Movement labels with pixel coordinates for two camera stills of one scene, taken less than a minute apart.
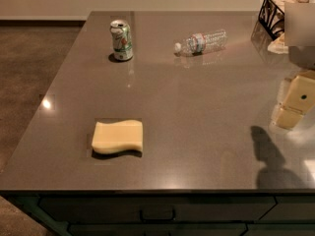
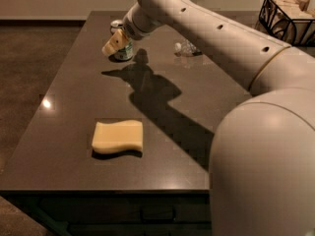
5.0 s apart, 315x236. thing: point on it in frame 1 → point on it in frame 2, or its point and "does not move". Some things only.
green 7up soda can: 120,30 does not move
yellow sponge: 110,137 does not move
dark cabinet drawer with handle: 93,208 does not move
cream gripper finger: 299,99 → 137,25
